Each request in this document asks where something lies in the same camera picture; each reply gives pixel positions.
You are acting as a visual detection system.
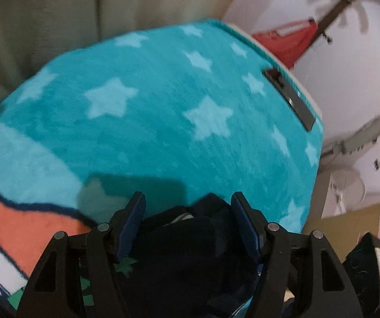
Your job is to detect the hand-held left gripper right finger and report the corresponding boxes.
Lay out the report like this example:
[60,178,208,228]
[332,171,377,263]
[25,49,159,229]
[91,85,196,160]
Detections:
[230,191,364,318]

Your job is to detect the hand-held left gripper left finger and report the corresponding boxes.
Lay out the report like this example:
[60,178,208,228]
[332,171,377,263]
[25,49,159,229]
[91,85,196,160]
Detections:
[17,191,147,318]

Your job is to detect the dark navy pants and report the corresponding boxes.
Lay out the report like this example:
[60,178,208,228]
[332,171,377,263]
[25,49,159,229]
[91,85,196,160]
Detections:
[112,193,266,318]

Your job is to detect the cardboard box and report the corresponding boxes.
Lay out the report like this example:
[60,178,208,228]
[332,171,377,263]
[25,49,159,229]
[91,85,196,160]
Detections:
[301,204,380,264]

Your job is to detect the teal star-printed blanket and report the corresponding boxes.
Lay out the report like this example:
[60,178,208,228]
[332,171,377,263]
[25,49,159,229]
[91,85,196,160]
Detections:
[0,19,324,315]

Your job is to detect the black flat bar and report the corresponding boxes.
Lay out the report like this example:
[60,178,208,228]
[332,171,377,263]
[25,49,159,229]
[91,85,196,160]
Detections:
[263,67,316,131]

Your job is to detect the red cloth bag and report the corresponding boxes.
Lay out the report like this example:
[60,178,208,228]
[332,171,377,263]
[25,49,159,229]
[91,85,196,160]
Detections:
[252,18,319,70]

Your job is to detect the beige curtain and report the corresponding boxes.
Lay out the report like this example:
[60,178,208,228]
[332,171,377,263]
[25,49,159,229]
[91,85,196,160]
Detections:
[0,0,252,120]

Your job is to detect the wooden guitar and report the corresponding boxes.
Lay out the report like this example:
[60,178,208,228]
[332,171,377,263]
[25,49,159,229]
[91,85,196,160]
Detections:
[312,0,369,45]

